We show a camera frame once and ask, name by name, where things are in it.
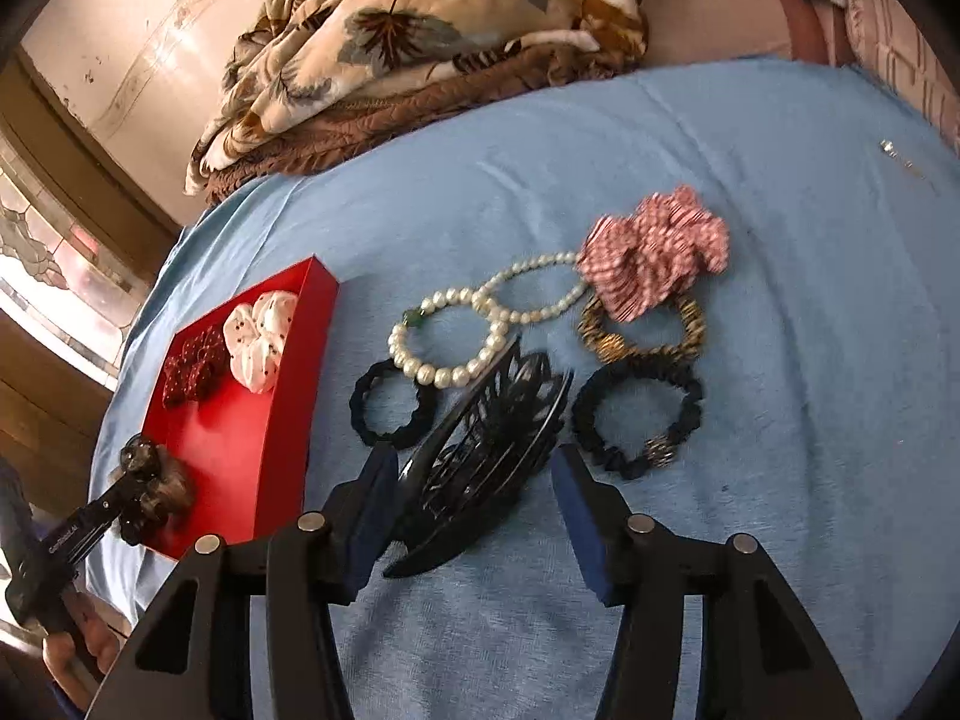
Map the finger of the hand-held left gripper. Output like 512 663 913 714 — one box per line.
94 444 163 522
118 511 163 547

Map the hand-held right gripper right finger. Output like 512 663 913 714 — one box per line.
551 442 863 720

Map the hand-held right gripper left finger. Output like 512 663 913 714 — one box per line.
86 444 402 720

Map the brown fuzzy hair tie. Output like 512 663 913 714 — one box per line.
139 457 197 535

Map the red cardboard box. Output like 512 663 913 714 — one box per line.
139 255 343 563

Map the black claw hair clip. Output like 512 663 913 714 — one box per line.
382 337 577 580

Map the large-bead pearl bracelet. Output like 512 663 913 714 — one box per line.
388 291 512 391

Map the leopard print scrunchie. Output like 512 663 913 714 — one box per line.
577 292 708 367

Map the pink striped scrunchie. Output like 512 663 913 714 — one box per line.
577 184 731 323

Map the person's left hand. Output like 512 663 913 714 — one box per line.
41 600 122 700

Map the black scrunchie with bead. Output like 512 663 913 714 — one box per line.
571 360 703 482

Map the plain black scrunchie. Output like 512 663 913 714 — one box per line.
350 358 433 452

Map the dark red dotted scrunchie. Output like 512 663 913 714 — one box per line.
157 326 230 410

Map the white dotted scrunchie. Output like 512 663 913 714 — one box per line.
223 291 296 394

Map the light blue blanket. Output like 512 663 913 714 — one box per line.
86 56 960 720

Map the brown quilted blanket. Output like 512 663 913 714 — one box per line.
204 45 602 206

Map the silver hairpin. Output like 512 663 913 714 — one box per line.
879 138 931 181

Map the leaf print blanket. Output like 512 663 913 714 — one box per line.
186 0 650 193

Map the pink bed sheet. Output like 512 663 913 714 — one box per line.
643 0 852 67

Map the pink patterned cushion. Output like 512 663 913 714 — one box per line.
832 0 960 145

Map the small-bead pearl bracelet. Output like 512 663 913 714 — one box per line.
472 250 595 326

